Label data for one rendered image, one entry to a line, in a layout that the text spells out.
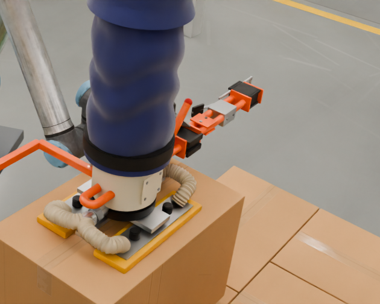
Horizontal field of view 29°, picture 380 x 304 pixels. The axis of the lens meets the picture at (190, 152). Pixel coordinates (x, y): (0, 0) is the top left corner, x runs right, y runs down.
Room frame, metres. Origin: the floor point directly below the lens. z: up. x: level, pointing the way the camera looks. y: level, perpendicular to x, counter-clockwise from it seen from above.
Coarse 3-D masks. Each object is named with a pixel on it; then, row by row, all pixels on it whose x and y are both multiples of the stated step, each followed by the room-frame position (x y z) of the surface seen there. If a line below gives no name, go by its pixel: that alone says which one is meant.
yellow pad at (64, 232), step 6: (66, 198) 1.51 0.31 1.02; (72, 198) 1.48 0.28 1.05; (78, 198) 1.48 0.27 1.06; (72, 204) 1.47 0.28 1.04; (78, 204) 1.47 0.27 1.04; (72, 210) 1.46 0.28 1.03; (78, 210) 1.46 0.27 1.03; (84, 210) 1.47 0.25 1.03; (42, 216) 1.42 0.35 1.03; (42, 222) 1.41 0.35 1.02; (48, 222) 1.40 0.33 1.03; (48, 228) 1.40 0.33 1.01; (54, 228) 1.39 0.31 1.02; (60, 228) 1.39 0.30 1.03; (66, 228) 1.39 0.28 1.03; (60, 234) 1.38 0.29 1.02; (66, 234) 1.37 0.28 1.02
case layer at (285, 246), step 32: (256, 192) 2.29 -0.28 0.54; (288, 192) 2.32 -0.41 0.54; (256, 224) 2.10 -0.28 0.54; (288, 224) 2.12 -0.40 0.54; (320, 224) 2.15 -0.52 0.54; (352, 224) 2.18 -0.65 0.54; (256, 256) 1.92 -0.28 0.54; (288, 256) 1.95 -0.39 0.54; (320, 256) 1.97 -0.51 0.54; (352, 256) 1.99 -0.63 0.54; (256, 288) 1.77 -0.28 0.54; (288, 288) 1.79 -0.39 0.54; (320, 288) 1.81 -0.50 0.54; (352, 288) 1.83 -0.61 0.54
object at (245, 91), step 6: (240, 84) 2.04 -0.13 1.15; (246, 84) 2.05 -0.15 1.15; (252, 84) 2.05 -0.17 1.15; (234, 90) 1.99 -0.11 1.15; (240, 90) 2.00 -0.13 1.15; (246, 90) 2.01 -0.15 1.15; (252, 90) 2.01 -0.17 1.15; (258, 90) 2.02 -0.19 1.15; (234, 96) 1.99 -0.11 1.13; (240, 96) 1.98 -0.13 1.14; (246, 96) 1.97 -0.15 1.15; (252, 96) 1.98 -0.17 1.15; (258, 96) 2.03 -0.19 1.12; (234, 102) 1.99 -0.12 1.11; (246, 102) 1.97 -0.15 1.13; (252, 102) 2.00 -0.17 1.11; (258, 102) 2.03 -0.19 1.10; (246, 108) 1.96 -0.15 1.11
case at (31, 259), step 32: (64, 192) 1.56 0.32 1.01; (160, 192) 1.62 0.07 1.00; (224, 192) 1.66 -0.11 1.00; (0, 224) 1.39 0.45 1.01; (32, 224) 1.41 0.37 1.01; (192, 224) 1.50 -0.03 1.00; (224, 224) 1.58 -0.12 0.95; (0, 256) 1.34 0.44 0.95; (32, 256) 1.29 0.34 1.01; (64, 256) 1.31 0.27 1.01; (160, 256) 1.36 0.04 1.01; (192, 256) 1.46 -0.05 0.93; (224, 256) 1.62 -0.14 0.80; (0, 288) 1.34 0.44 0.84; (32, 288) 1.28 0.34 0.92; (64, 288) 1.22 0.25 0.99; (96, 288) 1.22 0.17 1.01; (128, 288) 1.23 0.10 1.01; (160, 288) 1.34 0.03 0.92; (192, 288) 1.48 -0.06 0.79; (224, 288) 1.65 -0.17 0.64
